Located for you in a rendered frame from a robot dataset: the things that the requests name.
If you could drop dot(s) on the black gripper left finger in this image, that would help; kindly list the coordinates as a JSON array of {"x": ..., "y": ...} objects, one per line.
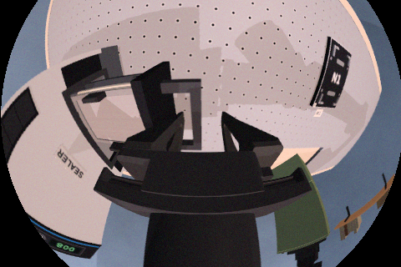
[{"x": 157, "y": 137}]

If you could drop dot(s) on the small white label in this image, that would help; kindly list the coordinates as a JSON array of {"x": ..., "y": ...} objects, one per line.
[{"x": 318, "y": 113}]

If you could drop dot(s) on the white benchtop heat sealer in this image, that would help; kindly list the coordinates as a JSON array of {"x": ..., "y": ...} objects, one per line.
[{"x": 53, "y": 161}]

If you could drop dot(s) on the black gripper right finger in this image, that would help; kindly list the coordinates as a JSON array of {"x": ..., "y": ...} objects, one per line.
[{"x": 266, "y": 146}]

